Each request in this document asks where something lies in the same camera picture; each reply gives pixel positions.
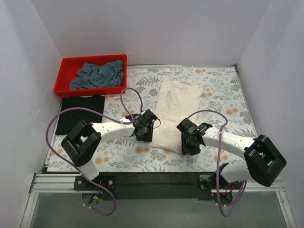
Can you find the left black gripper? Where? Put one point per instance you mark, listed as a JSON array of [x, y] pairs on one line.
[[145, 137]]

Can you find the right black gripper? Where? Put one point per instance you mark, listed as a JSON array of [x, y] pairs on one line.
[[188, 149]]

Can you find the cream white t shirt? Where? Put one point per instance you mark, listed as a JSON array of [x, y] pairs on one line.
[[176, 101]]

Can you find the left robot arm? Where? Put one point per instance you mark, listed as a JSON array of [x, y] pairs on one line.
[[82, 141]]

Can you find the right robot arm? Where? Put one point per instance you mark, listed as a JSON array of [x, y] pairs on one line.
[[261, 160]]

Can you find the floral patterned table mat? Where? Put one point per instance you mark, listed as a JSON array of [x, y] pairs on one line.
[[222, 98]]

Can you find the blue grey t shirt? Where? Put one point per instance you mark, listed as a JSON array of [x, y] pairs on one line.
[[92, 76]]

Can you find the red plastic bin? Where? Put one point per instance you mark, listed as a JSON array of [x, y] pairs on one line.
[[69, 66]]

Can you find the folded black t shirt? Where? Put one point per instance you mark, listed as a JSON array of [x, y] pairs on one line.
[[68, 120]]

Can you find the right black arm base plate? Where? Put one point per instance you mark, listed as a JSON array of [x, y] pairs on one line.
[[208, 182]]

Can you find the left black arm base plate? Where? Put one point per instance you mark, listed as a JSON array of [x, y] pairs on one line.
[[81, 183]]

